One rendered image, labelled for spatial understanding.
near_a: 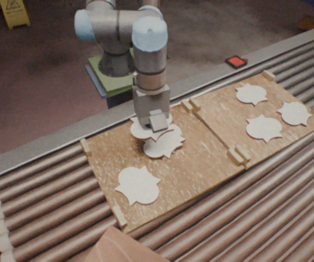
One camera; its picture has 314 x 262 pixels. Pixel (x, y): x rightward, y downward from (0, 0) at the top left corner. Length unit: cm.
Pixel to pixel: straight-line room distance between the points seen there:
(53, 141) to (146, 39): 54
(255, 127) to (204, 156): 22
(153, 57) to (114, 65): 62
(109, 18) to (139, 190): 46
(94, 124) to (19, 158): 28
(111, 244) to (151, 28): 46
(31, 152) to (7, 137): 151
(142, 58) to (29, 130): 193
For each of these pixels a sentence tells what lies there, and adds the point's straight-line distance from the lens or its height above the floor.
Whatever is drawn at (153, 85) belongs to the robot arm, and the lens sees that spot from 62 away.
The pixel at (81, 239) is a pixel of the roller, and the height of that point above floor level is 92.
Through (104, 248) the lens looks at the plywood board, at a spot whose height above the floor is 104.
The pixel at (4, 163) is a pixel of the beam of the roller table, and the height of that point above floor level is 92.
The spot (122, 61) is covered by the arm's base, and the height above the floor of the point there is 96.
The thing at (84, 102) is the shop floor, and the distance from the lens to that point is 250.
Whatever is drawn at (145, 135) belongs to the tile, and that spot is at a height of 105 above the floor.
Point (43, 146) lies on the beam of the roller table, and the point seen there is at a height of 92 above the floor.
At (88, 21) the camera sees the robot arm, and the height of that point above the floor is 133.
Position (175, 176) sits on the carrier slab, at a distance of 78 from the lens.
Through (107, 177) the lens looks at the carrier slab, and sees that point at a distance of 79.
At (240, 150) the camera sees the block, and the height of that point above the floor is 96.
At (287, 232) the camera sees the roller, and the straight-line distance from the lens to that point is 80.
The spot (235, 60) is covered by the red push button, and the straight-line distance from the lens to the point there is 130.
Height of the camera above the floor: 159
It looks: 48 degrees down
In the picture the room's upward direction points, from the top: straight up
